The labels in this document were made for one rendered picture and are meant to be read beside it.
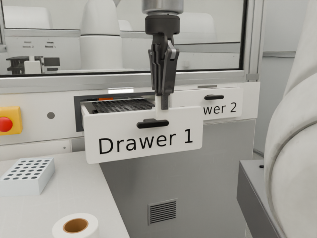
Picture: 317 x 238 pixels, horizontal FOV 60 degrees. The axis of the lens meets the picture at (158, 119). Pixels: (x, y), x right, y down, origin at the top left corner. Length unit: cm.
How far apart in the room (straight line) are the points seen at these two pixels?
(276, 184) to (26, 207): 53
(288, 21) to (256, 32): 164
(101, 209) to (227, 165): 68
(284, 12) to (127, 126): 232
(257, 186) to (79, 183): 40
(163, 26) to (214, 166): 68
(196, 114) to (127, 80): 30
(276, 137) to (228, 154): 97
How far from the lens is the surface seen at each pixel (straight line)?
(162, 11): 59
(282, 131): 16
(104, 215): 56
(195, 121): 69
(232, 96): 105
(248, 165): 57
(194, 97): 97
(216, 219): 124
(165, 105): 62
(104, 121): 61
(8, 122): 82
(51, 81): 86
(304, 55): 20
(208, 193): 116
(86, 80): 86
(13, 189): 68
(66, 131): 89
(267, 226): 44
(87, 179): 70
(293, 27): 269
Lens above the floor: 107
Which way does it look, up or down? 14 degrees down
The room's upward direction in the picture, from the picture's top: straight up
